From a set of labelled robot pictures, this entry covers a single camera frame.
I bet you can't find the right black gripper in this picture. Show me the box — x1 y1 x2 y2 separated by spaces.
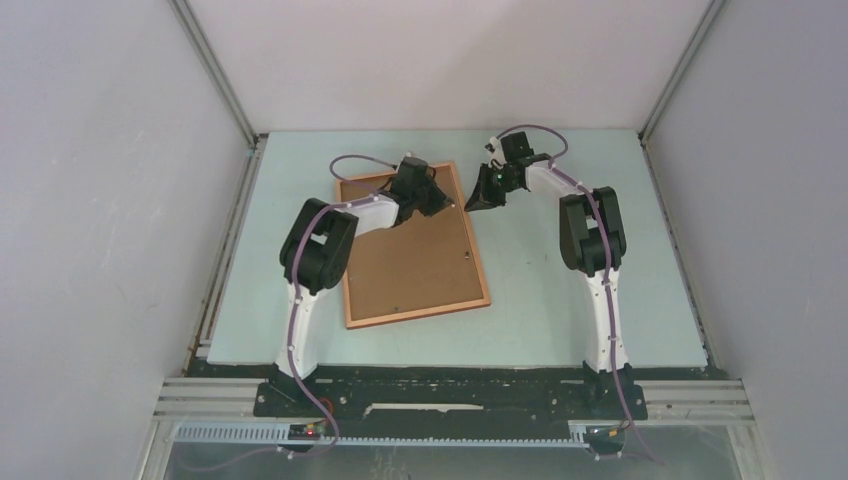
464 164 519 213

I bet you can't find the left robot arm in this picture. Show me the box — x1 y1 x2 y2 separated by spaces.
277 154 455 417

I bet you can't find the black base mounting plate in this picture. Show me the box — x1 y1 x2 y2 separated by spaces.
253 366 648 441

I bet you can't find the right corner aluminium post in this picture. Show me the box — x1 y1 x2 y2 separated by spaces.
639 0 729 146

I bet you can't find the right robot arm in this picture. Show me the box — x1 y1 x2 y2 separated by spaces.
464 125 630 418

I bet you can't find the corner aluminium post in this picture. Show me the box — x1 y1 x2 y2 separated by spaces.
639 0 729 146
167 0 259 148

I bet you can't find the brown cardboard backing board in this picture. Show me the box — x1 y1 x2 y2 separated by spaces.
340 166 485 323

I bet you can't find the wooden picture frame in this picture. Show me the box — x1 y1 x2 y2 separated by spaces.
333 160 493 331

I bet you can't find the left corner aluminium post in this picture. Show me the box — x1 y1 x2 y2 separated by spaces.
167 0 259 148

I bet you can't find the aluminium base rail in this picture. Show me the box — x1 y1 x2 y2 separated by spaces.
153 378 754 445

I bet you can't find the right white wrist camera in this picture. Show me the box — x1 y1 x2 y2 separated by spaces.
484 137 506 169

